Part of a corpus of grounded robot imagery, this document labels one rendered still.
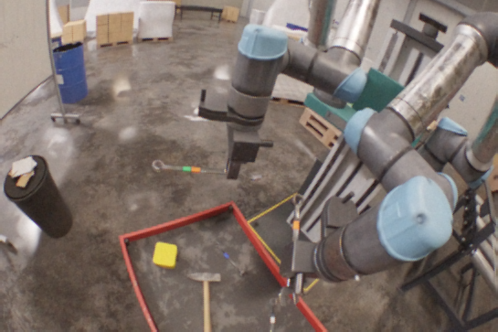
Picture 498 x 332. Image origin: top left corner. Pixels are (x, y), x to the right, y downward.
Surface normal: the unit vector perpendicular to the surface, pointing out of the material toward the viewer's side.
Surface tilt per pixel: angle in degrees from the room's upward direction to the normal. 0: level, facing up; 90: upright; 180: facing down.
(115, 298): 0
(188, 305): 0
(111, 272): 0
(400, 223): 88
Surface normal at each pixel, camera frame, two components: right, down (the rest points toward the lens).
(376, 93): -0.78, 0.25
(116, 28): 0.59, 0.60
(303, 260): 0.23, -0.63
